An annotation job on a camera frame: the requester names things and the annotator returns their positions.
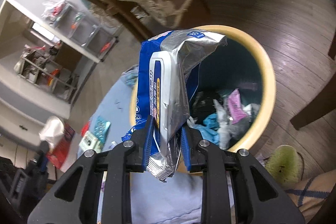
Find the blue silver wet wipes pack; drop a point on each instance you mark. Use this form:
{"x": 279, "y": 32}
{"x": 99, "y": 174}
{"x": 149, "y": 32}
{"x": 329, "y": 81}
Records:
{"x": 168, "y": 64}

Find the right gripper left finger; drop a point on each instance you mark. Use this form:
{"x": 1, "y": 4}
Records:
{"x": 97, "y": 184}

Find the green medicine box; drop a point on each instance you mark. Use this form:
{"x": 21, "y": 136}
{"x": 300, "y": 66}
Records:
{"x": 90, "y": 141}

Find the black ceramic mug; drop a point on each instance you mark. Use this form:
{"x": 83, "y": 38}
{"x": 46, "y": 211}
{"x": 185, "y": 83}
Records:
{"x": 59, "y": 136}

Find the yellow rimmed trash bin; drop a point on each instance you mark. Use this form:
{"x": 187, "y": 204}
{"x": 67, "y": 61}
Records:
{"x": 242, "y": 67}

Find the green fuzzy slipper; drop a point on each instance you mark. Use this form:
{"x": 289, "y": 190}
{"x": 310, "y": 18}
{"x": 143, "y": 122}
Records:
{"x": 285, "y": 165}

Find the grey rolling cart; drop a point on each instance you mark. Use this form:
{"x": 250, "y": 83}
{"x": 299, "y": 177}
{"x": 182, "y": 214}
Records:
{"x": 78, "y": 27}

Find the light blue cartoon cloth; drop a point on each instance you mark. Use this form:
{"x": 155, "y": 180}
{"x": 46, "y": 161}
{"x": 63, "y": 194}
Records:
{"x": 178, "y": 200}

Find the blue pill blister pack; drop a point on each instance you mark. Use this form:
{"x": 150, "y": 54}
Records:
{"x": 101, "y": 128}

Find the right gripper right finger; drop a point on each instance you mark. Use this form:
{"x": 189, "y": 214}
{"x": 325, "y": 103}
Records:
{"x": 258, "y": 198}

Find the metal shelf rack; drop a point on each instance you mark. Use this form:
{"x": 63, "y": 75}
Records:
{"x": 38, "y": 67}

